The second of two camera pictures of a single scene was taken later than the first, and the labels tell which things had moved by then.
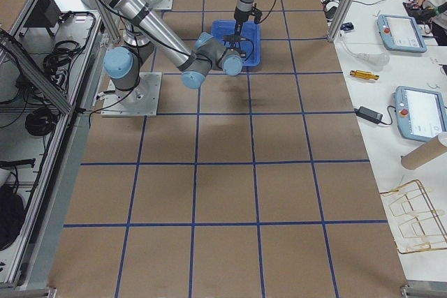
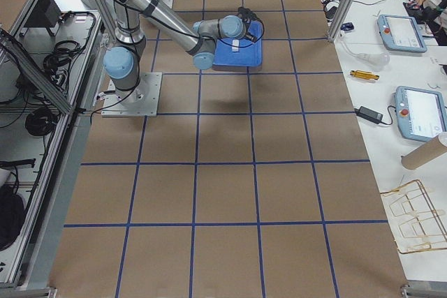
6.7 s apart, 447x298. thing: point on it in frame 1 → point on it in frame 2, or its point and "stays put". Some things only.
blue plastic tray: [248, 44] stays put
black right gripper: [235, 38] → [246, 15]
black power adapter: [369, 114] stays put
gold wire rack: [413, 221] stays put
